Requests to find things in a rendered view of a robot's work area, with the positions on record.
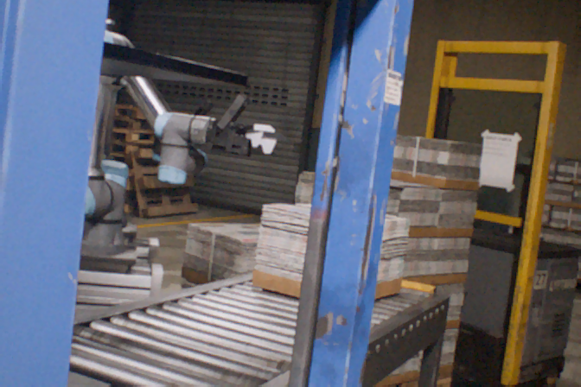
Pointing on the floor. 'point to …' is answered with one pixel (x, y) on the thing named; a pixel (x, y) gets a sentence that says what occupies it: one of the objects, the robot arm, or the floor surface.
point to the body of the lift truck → (544, 272)
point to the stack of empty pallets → (130, 138)
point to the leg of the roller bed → (430, 364)
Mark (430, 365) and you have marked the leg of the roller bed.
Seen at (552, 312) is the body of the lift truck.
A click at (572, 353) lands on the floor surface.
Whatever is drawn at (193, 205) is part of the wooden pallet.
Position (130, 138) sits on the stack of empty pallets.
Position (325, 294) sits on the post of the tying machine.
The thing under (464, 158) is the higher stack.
